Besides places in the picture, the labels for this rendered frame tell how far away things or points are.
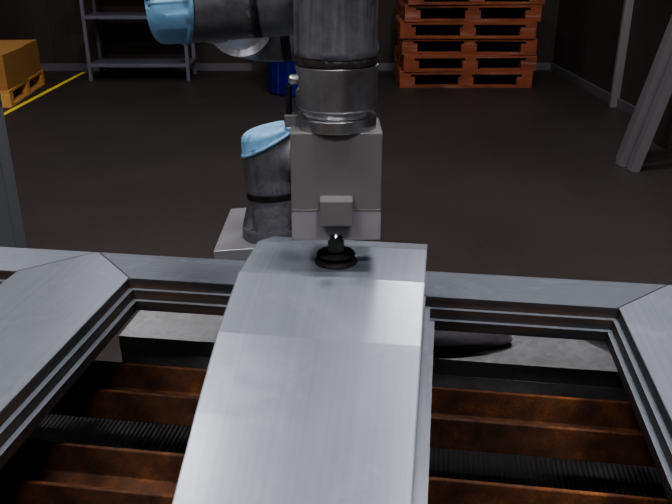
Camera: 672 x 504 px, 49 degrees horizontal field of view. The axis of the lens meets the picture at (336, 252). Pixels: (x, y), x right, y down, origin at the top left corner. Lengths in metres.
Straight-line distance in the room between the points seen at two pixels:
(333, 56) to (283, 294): 0.22
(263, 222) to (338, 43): 0.89
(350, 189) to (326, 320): 0.12
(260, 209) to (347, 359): 0.90
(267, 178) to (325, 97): 0.84
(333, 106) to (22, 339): 0.55
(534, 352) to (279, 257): 0.67
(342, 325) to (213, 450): 0.16
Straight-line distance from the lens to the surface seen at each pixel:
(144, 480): 1.03
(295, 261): 0.74
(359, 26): 0.65
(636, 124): 5.07
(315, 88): 0.65
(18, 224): 1.76
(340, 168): 0.67
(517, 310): 1.07
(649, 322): 1.07
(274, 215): 1.50
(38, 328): 1.04
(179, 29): 0.76
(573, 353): 1.33
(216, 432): 0.61
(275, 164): 1.47
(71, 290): 1.14
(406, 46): 7.54
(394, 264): 0.73
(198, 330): 1.36
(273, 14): 0.74
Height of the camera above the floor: 1.32
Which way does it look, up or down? 23 degrees down
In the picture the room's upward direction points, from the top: straight up
